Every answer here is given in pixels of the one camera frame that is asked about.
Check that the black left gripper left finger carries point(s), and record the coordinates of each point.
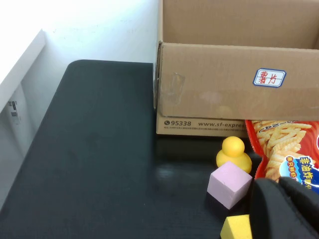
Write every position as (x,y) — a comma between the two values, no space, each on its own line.
(271,211)

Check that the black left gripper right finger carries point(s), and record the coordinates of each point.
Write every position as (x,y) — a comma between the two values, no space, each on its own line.
(305,196)

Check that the yellow foam block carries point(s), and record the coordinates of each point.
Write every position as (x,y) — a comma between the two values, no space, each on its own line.
(236,227)

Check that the pink foam cube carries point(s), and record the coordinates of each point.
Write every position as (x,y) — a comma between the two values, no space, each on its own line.
(228,181)

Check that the red shrimp chips bag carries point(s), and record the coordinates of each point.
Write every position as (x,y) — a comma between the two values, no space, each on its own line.
(276,147)

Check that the yellow rubber duck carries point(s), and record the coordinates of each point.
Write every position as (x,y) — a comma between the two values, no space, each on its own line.
(233,149)

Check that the blue-bordered white label sticker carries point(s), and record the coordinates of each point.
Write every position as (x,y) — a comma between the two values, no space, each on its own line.
(269,77)

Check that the cardboard box with printed base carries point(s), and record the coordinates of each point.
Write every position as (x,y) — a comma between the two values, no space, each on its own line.
(211,74)

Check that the white partition board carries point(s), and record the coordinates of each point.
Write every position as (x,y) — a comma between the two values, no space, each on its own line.
(17,82)

